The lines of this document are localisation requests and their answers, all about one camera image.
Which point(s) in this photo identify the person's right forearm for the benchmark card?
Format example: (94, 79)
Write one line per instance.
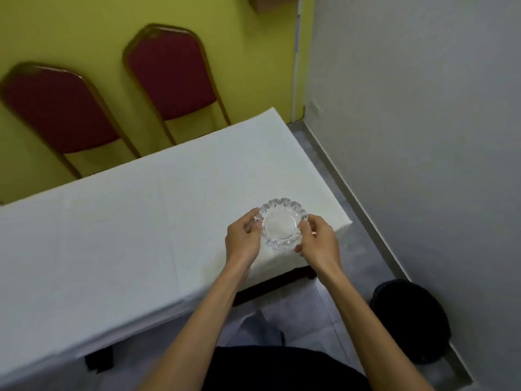
(366, 329)

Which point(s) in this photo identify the person's grey trousers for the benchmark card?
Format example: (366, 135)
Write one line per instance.
(258, 329)

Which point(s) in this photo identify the person's left thumb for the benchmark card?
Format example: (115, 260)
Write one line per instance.
(249, 215)

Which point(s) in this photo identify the person's black shirt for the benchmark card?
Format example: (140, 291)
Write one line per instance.
(276, 370)

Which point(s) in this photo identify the person's left hand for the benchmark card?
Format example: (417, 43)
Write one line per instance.
(240, 244)

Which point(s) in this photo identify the person's right hand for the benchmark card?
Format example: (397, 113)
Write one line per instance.
(323, 246)

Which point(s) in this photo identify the black waste bin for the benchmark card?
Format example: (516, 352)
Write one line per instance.
(411, 321)

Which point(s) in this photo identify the white wall conduit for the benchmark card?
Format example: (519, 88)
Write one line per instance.
(296, 56)

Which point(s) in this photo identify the red padded banquet chair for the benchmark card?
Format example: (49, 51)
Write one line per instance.
(173, 73)
(61, 113)

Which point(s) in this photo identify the person's right thumb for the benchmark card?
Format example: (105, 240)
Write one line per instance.
(315, 219)

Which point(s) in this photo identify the white tablecloth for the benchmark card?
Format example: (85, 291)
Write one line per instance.
(122, 240)

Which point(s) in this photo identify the person's left forearm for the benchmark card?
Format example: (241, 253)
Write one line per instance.
(203, 321)

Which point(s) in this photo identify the clear glass ashtray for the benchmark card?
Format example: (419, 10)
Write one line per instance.
(280, 224)

